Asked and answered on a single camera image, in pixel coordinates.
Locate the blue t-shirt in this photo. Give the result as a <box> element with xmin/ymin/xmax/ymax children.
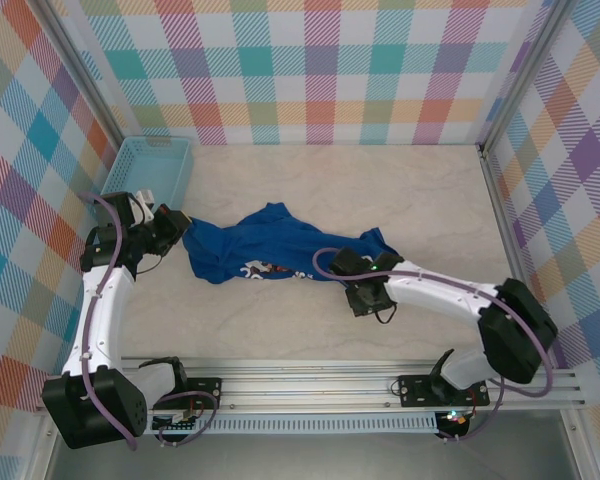
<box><xmin>181</xmin><ymin>201</ymin><xmax>401</xmax><ymax>286</ymax></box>

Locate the light blue plastic basket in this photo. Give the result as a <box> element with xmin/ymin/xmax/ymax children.
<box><xmin>99</xmin><ymin>135</ymin><xmax>195</xmax><ymax>221</ymax></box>

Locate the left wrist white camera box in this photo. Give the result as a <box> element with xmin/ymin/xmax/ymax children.
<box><xmin>132</xmin><ymin>188</ymin><xmax>156</xmax><ymax>224</ymax></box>

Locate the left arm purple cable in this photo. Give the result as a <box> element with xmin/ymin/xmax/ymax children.
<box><xmin>79</xmin><ymin>191</ymin><xmax>220</xmax><ymax>450</ymax></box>

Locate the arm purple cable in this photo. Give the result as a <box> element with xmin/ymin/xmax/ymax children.
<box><xmin>312</xmin><ymin>247</ymin><xmax>556</xmax><ymax>444</ymax></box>
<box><xmin>79</xmin><ymin>191</ymin><xmax>220</xmax><ymax>450</ymax></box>

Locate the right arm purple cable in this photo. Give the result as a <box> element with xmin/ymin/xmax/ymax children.
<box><xmin>312</xmin><ymin>247</ymin><xmax>556</xmax><ymax>444</ymax></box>

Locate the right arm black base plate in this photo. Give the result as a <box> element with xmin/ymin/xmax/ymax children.
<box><xmin>397</xmin><ymin>373</ymin><xmax>491</xmax><ymax>409</ymax></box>

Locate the aluminium mounting rail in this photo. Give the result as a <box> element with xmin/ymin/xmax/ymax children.
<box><xmin>34</xmin><ymin>354</ymin><xmax>587</xmax><ymax>416</ymax></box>

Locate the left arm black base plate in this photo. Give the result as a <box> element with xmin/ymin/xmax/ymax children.
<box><xmin>179</xmin><ymin>376</ymin><xmax>224</xmax><ymax>412</ymax></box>

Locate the aluminium side rail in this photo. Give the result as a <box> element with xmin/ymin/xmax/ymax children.
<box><xmin>478</xmin><ymin>143</ymin><xmax>556</xmax><ymax>370</ymax></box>

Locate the slotted grey cable duct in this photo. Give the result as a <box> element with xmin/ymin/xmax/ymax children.
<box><xmin>144</xmin><ymin>412</ymin><xmax>440</xmax><ymax>436</ymax></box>

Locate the aluminium frame post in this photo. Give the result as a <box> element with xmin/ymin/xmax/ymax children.
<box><xmin>477</xmin><ymin>0</ymin><xmax>579</xmax><ymax>154</ymax></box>
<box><xmin>39</xmin><ymin>0</ymin><xmax>129</xmax><ymax>146</ymax></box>

